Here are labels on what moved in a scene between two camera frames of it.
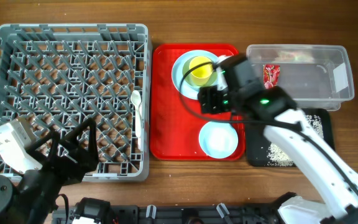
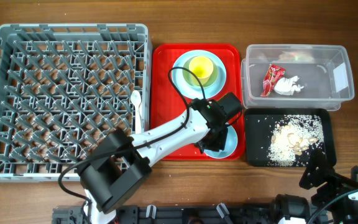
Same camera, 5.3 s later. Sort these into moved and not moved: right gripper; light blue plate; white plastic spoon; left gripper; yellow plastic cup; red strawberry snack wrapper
Moved: right gripper; left gripper; red strawberry snack wrapper
Not moved: light blue plate; yellow plastic cup; white plastic spoon
